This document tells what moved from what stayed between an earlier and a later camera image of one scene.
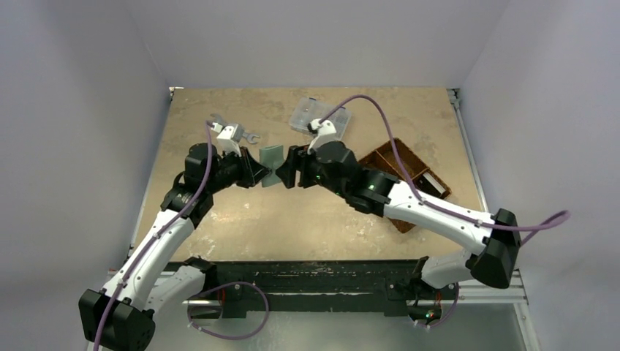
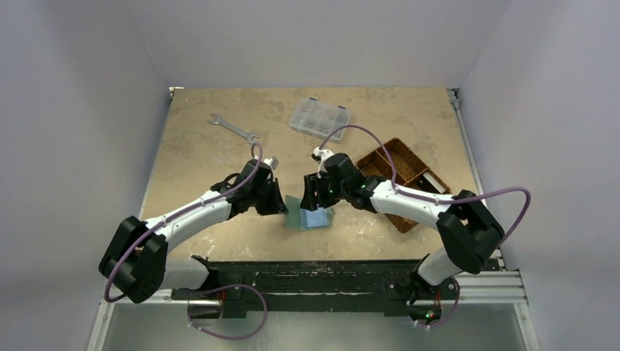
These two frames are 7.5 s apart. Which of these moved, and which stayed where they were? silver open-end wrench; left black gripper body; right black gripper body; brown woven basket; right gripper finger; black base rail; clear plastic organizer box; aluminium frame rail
Moved: left black gripper body; right black gripper body; right gripper finger
Stayed: silver open-end wrench; black base rail; brown woven basket; aluminium frame rail; clear plastic organizer box
